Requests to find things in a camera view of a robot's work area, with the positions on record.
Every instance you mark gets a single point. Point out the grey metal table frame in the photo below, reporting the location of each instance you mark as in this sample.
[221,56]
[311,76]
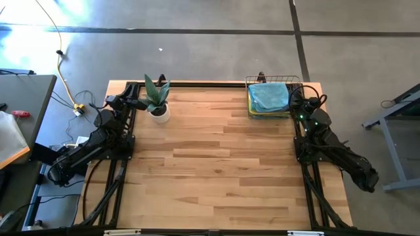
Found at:
[392,147]

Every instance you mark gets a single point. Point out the grey desk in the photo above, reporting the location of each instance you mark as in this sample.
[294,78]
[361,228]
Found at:
[29,95]

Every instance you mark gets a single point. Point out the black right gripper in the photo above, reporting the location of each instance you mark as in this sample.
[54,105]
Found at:
[306,105]

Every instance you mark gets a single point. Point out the potted succulent in white pot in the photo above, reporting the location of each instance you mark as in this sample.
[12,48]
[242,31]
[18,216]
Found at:
[160,114]

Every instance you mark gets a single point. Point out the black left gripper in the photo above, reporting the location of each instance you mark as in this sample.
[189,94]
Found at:
[123,101]

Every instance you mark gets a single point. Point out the translucent plastic bag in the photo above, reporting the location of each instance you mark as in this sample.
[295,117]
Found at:
[11,141]

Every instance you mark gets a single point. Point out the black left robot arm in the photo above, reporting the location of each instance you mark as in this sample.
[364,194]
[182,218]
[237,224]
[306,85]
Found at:
[78,157]

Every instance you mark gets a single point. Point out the yellow power plug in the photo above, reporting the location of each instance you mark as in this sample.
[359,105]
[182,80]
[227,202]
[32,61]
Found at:
[78,107]

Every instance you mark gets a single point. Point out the white frame bracket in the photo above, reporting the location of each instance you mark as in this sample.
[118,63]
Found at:
[305,233]
[121,232]

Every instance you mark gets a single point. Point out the teal microfiber towel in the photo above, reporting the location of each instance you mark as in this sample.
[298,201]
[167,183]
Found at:
[269,96]

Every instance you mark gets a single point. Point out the black aluminium rig frame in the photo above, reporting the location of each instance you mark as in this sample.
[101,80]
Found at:
[213,84]

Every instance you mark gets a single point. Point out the black angled bar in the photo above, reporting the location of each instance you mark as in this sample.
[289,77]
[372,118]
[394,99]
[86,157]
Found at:
[42,153]

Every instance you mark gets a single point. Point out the white plastic box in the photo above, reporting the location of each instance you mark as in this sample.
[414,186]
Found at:
[82,141]

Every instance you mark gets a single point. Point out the yellow microfiber towel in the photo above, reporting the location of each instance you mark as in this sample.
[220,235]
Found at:
[262,113]

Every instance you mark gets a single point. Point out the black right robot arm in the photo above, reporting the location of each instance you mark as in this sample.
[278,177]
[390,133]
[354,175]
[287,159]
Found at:
[348,160]

